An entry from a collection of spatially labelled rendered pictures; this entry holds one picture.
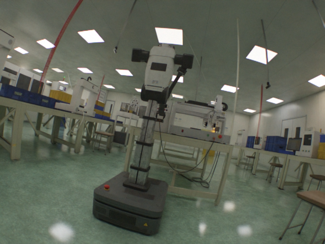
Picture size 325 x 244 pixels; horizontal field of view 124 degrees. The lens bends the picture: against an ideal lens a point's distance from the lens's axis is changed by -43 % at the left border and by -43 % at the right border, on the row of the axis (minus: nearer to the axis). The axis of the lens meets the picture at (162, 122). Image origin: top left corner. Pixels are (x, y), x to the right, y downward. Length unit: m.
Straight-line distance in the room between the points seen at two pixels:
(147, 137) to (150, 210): 0.55
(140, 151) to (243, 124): 9.11
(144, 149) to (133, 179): 0.27
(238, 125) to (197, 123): 2.62
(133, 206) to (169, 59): 1.14
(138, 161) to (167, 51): 0.95
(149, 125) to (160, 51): 0.64
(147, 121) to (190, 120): 8.05
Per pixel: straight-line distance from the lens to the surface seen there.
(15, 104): 2.09
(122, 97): 10.24
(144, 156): 1.19
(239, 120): 9.91
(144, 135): 1.19
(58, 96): 3.66
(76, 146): 3.06
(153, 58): 1.30
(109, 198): 1.09
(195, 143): 1.67
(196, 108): 2.17
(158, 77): 1.22
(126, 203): 1.06
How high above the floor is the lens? 0.76
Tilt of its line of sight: 4 degrees up
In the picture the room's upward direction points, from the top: 11 degrees clockwise
